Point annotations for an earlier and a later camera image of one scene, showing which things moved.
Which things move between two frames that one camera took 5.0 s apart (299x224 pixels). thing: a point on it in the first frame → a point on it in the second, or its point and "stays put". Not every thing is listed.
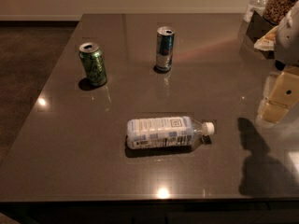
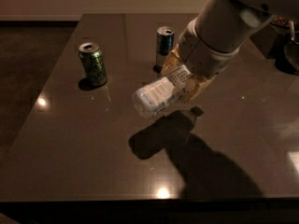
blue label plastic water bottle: x=165 y=132 → x=155 y=96
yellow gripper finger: x=274 y=112 → x=195 y=84
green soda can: x=92 y=61 stays put
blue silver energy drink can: x=164 y=48 stays put
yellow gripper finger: x=286 y=88 → x=172 y=61
